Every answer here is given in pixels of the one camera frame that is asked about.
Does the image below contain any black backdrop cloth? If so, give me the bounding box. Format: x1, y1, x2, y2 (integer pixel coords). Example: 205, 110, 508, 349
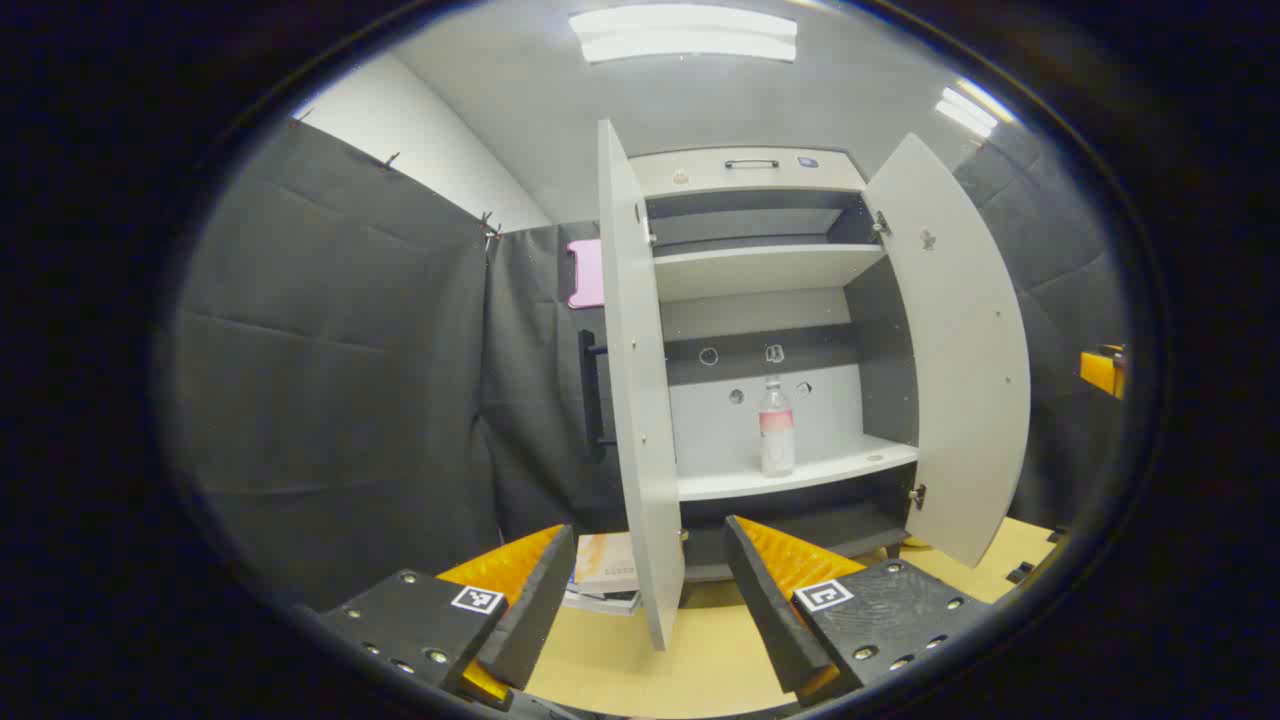
170, 115, 1131, 611

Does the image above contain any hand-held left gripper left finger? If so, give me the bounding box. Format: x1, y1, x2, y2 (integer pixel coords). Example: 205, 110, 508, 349
318, 523, 578, 713

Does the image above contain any clear bottle with pink label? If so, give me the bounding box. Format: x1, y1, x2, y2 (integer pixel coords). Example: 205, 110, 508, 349
758, 376, 797, 478

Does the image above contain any black door handle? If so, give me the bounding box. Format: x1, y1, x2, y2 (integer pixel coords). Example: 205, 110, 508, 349
577, 328, 619, 463

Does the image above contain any small stack of books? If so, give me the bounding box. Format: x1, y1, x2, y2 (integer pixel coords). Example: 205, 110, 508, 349
562, 532, 643, 616

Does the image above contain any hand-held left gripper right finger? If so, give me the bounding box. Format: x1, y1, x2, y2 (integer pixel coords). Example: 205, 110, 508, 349
723, 514, 993, 706

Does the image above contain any double ceiling light panel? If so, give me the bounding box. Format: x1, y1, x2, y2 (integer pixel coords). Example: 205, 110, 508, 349
935, 79, 1017, 139

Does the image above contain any grey cabinet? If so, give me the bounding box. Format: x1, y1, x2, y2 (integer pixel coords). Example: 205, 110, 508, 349
628, 147, 921, 584

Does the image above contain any grey cabinet door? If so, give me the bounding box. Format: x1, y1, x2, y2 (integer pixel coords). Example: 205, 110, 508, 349
597, 119, 687, 652
864, 132, 1032, 569

